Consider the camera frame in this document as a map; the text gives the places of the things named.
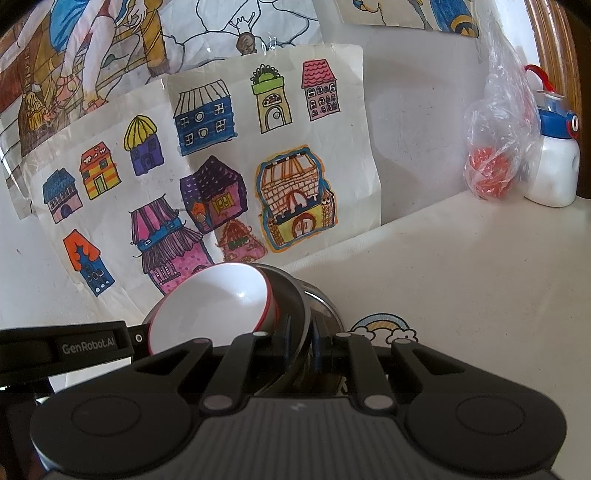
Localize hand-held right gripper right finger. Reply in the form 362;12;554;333
311;323;462;411

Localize white printed tablecloth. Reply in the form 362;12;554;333
268;189;591;480

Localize drawing of girl with teddy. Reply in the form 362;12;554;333
335;0;483;40

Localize white bowl with red rim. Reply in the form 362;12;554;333
148;262;281;356

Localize clear plastic bag, red contents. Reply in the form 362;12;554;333
463;14;543;201

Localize white and blue water bottle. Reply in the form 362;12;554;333
522;65;581;208

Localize wide steel bowl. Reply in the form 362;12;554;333
295;284;346;398

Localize coloured houses drawing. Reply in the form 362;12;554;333
0;42;384;324

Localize small deep steel bowl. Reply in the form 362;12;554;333
252;264;311;398

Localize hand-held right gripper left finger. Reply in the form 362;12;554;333
134;330;294;411

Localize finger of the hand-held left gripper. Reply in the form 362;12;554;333
124;322;153;358

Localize drawing of seated child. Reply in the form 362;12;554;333
0;0;324;158

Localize wooden frame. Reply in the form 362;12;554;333
526;0;591;116

